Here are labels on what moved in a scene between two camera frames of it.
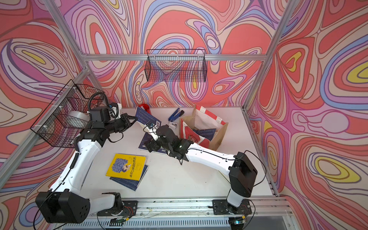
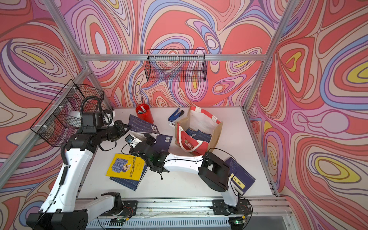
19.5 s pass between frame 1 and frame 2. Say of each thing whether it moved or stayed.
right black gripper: moved
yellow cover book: stayed
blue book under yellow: stayed
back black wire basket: stayed
